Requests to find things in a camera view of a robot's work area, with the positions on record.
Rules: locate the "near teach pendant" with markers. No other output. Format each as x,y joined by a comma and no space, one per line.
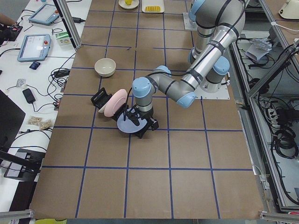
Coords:
34,48

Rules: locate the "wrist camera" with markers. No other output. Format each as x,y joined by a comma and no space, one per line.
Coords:
153,123

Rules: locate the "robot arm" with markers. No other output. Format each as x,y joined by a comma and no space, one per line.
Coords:
219,23

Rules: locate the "teach pendant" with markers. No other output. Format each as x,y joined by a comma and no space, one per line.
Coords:
34,48
45,15

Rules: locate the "yellow lemon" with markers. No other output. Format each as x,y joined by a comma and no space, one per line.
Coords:
128,2

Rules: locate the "cream bowl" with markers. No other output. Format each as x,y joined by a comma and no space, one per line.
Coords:
105,67

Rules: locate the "black dish rack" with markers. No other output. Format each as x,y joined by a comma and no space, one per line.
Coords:
101,98

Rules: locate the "cream plate with lemon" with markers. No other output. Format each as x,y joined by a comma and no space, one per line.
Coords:
134,4

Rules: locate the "far teach pendant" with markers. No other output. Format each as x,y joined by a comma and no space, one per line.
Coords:
45,15

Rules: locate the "green white box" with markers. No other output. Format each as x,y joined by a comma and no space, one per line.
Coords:
63,38

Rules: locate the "aluminium frame post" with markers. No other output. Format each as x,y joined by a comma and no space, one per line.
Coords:
68,22

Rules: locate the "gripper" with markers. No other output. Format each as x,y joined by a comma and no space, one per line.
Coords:
144,115

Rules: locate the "person forearm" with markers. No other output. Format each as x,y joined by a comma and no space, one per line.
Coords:
5,20

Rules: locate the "white tray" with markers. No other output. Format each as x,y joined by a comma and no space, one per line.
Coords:
152,3

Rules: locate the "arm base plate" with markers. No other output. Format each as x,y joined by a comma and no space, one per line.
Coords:
214,86
190,22

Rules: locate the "blue plate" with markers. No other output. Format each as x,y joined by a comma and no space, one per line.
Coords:
127,126

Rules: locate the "pink plate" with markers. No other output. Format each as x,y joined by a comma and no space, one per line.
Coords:
115,103

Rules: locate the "cream plate in rack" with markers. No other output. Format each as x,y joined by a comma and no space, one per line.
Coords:
102,109

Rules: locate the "black power adapter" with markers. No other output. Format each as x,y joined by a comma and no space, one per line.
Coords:
28,95

